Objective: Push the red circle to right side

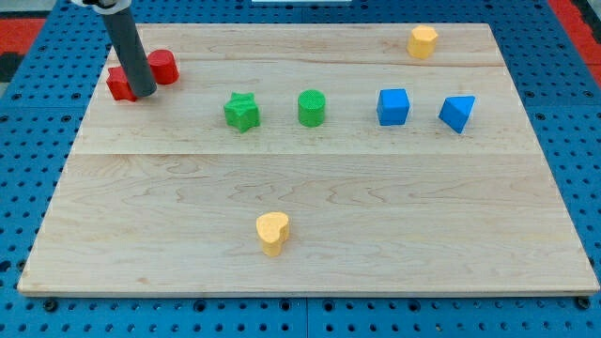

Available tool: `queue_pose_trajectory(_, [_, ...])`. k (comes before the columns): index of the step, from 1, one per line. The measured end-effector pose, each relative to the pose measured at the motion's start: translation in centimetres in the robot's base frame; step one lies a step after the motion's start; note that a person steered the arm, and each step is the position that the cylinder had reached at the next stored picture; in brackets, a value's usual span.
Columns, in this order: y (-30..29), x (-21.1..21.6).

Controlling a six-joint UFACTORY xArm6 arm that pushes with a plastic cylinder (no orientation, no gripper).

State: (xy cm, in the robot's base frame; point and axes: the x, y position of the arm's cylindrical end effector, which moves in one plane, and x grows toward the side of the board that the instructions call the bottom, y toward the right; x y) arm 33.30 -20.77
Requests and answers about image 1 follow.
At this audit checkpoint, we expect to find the light wooden board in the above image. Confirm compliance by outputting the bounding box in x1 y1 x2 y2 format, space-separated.
18 23 599 298

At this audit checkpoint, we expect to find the blue triangular prism block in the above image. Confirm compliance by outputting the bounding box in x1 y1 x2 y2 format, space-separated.
439 96 475 134

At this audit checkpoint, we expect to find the yellow heart block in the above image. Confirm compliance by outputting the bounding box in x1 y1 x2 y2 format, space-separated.
255 211 290 257

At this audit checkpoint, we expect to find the yellow hexagon block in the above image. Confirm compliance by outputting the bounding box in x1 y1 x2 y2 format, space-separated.
407 25 439 59

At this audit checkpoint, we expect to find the red cylinder block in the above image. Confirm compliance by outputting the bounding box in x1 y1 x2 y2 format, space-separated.
147 49 179 85

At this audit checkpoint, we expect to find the blue cube block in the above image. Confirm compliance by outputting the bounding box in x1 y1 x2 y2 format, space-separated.
377 88 410 126

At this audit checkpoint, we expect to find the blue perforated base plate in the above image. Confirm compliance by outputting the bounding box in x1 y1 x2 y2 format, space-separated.
1 0 600 337

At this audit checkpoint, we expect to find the green star block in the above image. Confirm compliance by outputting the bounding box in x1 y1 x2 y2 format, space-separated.
223 92 260 133

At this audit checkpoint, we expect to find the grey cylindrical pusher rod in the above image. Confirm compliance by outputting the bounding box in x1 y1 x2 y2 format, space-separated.
95 0 157 98

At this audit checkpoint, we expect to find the green cylinder block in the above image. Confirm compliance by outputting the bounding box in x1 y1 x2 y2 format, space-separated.
298 89 326 128

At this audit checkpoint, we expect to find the red star block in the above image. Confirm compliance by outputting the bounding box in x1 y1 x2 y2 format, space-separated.
106 67 137 101

